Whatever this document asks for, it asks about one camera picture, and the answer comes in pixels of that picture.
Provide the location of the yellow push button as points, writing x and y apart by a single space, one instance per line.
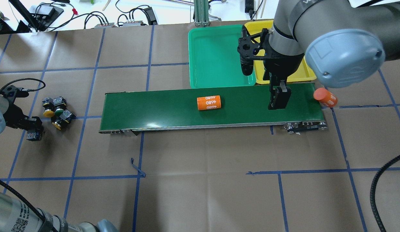
49 108
64 119

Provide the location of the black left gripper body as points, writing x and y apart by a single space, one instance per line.
10 113

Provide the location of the yellow push button lower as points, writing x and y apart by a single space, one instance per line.
64 119

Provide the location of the green plastic tray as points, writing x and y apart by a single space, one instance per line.
213 58

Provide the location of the black power adapter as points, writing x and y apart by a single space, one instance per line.
249 6

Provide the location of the green push button moved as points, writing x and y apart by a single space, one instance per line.
34 134

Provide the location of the yellow push button upper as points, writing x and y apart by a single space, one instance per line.
49 108

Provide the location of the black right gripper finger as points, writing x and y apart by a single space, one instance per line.
276 84
279 103

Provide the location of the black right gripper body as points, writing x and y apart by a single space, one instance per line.
283 67

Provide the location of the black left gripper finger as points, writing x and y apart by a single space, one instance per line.
33 124

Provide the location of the green conveyor belt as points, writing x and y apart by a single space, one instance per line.
133 112

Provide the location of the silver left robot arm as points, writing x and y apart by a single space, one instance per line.
16 213

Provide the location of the orange cylinder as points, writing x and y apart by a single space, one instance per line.
325 97
209 102

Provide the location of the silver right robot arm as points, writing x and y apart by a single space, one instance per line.
342 44

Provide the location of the aluminium frame post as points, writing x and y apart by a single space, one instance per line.
201 13

